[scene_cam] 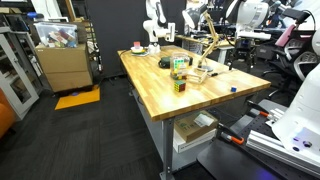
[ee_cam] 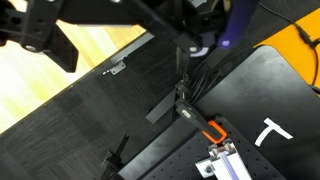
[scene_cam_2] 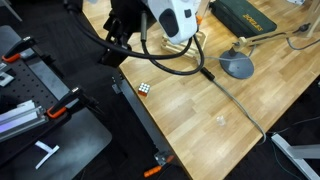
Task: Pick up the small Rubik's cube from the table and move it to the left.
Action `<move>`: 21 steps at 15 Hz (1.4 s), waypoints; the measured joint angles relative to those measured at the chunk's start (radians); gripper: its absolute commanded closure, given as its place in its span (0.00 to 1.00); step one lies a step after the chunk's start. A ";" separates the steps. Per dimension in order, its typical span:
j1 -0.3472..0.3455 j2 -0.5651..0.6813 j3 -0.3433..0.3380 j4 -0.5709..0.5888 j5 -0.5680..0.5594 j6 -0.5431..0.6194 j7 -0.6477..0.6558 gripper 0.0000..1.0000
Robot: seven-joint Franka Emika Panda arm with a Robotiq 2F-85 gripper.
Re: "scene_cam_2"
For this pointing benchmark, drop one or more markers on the white metal frame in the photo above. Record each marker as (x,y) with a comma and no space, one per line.
(296,153)

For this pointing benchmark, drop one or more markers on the silver aluminium extrusion rail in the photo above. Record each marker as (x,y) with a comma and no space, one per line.
(20,120)

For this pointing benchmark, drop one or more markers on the white tape strip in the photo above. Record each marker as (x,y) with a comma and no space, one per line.
(46,151)

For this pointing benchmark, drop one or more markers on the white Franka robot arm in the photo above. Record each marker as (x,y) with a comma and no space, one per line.
(173,20)

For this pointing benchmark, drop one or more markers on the small grey metal bracket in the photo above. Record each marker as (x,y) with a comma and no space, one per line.
(6,79)

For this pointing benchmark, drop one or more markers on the black perforated mounting platform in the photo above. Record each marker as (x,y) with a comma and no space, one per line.
(76,143)

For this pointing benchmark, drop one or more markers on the wooden slatted crate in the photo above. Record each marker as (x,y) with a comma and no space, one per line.
(173,49)

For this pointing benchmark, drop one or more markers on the small white-faced Rubik's cube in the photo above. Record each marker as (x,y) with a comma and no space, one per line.
(144,89)

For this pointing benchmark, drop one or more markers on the black clamp with orange trigger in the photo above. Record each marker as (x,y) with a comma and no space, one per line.
(65,101)
(18,48)

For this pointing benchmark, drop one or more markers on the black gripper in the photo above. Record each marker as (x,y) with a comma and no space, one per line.
(128,15)

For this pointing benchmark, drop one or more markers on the wooden desk lamp grey base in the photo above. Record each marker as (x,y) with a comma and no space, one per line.
(236,65)

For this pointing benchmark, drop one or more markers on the small clear plastic cup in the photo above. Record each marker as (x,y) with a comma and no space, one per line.
(220,121)

